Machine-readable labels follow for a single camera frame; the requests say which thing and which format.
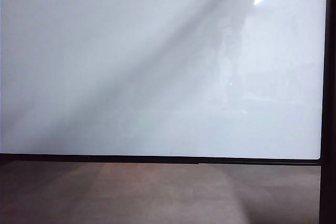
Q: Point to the black stand post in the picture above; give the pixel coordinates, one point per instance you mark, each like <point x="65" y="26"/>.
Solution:
<point x="328" y="129"/>

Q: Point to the white board with black frame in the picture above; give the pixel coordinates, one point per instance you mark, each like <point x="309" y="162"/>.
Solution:
<point x="157" y="64"/>

